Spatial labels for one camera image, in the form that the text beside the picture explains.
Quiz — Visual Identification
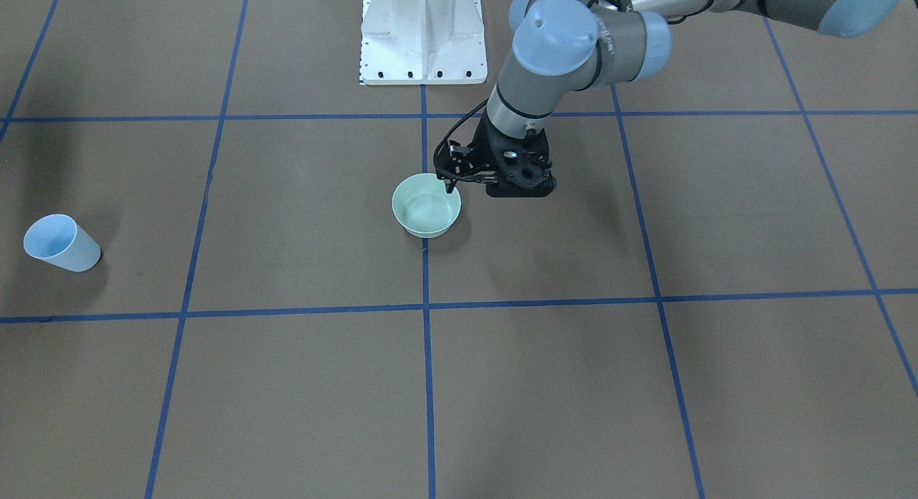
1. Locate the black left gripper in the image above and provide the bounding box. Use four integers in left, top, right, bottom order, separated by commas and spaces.
434, 115, 549, 193

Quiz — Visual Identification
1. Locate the mint green bowl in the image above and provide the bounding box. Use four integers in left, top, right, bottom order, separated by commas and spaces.
391, 173, 462, 239

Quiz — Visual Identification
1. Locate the light blue plastic cup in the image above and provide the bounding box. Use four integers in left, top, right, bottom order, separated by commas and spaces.
23, 214, 102, 272

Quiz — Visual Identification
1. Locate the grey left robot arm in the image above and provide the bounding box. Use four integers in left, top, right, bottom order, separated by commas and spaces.
433, 0, 902, 198

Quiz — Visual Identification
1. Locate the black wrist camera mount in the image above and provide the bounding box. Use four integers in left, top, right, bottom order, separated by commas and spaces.
486, 150, 557, 198

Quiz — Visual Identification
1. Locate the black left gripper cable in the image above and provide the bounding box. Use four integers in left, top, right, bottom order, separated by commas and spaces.
432, 99, 490, 177

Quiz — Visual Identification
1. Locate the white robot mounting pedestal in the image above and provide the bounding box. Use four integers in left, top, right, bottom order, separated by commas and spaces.
359, 0, 488, 85

